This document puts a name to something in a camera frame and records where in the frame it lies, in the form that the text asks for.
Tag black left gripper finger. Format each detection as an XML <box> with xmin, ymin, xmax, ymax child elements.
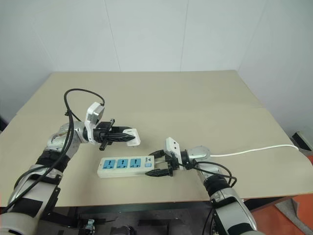
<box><xmin>107</xmin><ymin>134</ymin><xmax>134</xmax><ymax>143</ymax></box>
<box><xmin>112</xmin><ymin>125</ymin><xmax>133</xmax><ymax>135</ymax></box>

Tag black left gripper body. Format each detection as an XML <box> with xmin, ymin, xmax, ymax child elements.
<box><xmin>93</xmin><ymin>118</ymin><xmax>116</xmax><ymax>151</ymax></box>

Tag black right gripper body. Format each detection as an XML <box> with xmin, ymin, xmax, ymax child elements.
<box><xmin>163</xmin><ymin>152</ymin><xmax>180</xmax><ymax>177</ymax></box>

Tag white charger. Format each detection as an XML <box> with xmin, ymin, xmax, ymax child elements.
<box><xmin>123</xmin><ymin>127</ymin><xmax>142</xmax><ymax>147</ymax></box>

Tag white power strip blue sockets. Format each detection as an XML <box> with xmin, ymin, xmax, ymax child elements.
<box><xmin>97</xmin><ymin>155</ymin><xmax>155</xmax><ymax>179</ymax></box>

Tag grey cloth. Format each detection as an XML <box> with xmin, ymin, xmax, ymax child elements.
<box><xmin>273</xmin><ymin>196</ymin><xmax>309</xmax><ymax>224</ymax></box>

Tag black box with pale edge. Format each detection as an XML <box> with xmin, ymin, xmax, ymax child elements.
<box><xmin>291</xmin><ymin>131</ymin><xmax>313</xmax><ymax>150</ymax></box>

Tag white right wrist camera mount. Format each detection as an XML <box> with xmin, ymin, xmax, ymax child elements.
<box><xmin>164</xmin><ymin>137</ymin><xmax>184</xmax><ymax>170</ymax></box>

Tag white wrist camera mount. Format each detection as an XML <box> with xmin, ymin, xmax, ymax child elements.
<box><xmin>84</xmin><ymin>102</ymin><xmax>106</xmax><ymax>144</ymax></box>
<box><xmin>164</xmin><ymin>137</ymin><xmax>184</xmax><ymax>170</ymax></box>

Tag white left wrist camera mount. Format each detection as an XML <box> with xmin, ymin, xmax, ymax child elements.
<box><xmin>84</xmin><ymin>102</ymin><xmax>106</xmax><ymax>144</ymax></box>

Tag black under-table frame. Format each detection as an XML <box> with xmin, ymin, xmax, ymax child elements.
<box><xmin>55</xmin><ymin>199</ymin><xmax>215</xmax><ymax>235</ymax></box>

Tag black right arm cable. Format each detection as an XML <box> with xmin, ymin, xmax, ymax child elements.
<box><xmin>188</xmin><ymin>160</ymin><xmax>238</xmax><ymax>189</ymax></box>

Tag white power strip cord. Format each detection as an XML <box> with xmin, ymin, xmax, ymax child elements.
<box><xmin>209</xmin><ymin>144</ymin><xmax>299</xmax><ymax>157</ymax></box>

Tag small metal bracket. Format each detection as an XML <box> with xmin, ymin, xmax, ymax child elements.
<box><xmin>84</xmin><ymin>218</ymin><xmax>96</xmax><ymax>232</ymax></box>

